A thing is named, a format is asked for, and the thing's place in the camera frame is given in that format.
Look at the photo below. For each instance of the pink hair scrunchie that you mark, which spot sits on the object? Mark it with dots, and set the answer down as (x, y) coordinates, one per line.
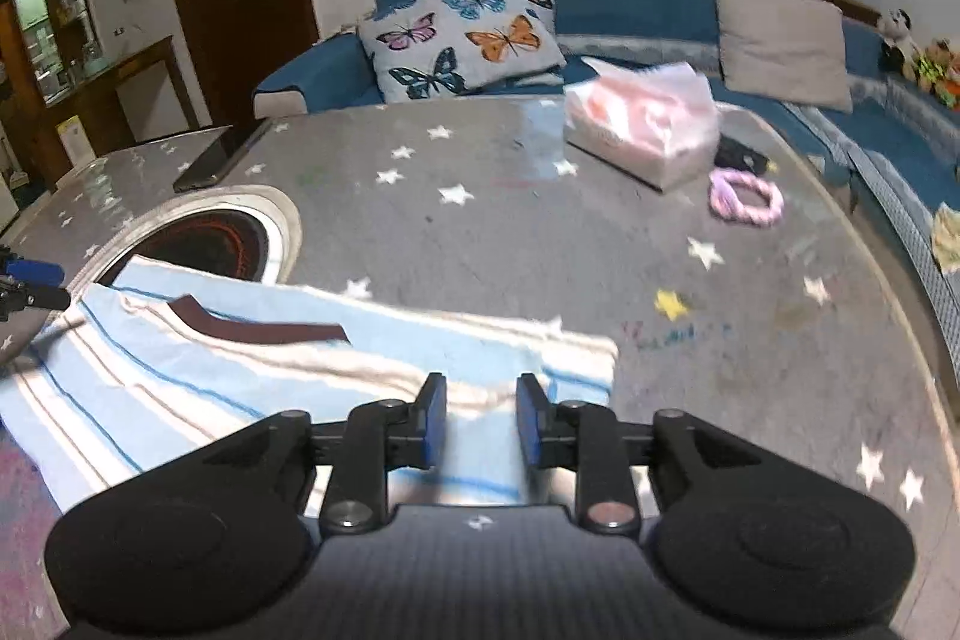
(724, 197)

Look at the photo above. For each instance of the dark smartphone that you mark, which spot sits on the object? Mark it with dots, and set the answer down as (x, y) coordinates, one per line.
(217, 160)

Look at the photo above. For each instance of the wooden sideboard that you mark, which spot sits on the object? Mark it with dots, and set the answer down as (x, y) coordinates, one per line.
(150, 78)

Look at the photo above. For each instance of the orange fox plush toy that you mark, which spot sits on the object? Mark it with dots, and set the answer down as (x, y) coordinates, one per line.
(952, 89)

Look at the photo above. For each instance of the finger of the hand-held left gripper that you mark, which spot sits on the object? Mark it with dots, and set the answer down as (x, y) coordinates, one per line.
(34, 270)
(41, 296)

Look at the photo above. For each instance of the blue striped baby shirt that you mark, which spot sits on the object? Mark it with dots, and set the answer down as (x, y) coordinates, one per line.
(225, 370)

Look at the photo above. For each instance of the grey star-print tablecloth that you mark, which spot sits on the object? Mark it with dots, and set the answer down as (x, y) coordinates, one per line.
(525, 235)

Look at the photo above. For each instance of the panda plush toy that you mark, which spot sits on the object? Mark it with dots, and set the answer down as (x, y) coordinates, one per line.
(896, 25)

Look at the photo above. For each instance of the plush toy yellow-green vest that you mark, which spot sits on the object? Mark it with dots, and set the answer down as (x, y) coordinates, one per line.
(934, 63)

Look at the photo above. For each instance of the plain grey pillow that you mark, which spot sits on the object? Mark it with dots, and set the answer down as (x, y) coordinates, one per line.
(780, 40)

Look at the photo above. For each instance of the butterfly print pillow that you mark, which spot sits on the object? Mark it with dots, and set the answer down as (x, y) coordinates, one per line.
(465, 33)

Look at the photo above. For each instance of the small black object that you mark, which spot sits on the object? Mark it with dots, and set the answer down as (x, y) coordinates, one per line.
(739, 154)

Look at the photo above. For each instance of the white box yellow label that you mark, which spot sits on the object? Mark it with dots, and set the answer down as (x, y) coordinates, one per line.
(75, 139)

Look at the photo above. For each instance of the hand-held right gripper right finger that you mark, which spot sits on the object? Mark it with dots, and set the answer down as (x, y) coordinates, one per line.
(531, 422)

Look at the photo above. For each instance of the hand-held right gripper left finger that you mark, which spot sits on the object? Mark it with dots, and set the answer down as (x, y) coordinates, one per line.
(431, 422)

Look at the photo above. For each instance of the blue sofa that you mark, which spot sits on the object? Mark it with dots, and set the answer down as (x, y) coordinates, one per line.
(637, 10)

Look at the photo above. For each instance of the pink tissue pack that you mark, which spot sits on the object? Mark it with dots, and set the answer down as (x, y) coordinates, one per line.
(637, 123)

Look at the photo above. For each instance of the cream cloth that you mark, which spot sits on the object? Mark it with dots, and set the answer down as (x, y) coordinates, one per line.
(946, 239)

